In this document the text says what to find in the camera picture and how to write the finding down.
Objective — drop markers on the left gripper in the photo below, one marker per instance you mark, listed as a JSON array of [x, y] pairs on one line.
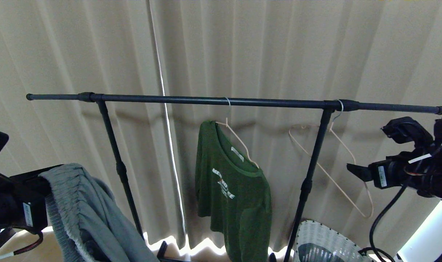
[[10, 203]]

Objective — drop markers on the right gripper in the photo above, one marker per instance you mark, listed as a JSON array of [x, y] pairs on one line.
[[395, 173]]

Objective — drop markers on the pale grey shorts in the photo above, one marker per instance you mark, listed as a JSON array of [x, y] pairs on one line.
[[90, 211]]

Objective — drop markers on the green long-sleeved shirt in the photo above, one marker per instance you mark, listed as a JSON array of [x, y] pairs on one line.
[[239, 218]]

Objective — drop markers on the pink clothes hanger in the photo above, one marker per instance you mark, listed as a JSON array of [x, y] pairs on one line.
[[226, 122], [337, 186]]

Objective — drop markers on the white laundry basket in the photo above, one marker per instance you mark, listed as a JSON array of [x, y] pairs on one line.
[[322, 236]]

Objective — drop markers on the black clothes rack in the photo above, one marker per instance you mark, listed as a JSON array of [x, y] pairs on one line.
[[170, 100]]

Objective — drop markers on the beige curtain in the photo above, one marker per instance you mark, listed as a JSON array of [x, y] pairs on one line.
[[242, 43]]

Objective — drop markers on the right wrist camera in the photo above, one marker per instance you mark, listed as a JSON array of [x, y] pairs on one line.
[[406, 131]]

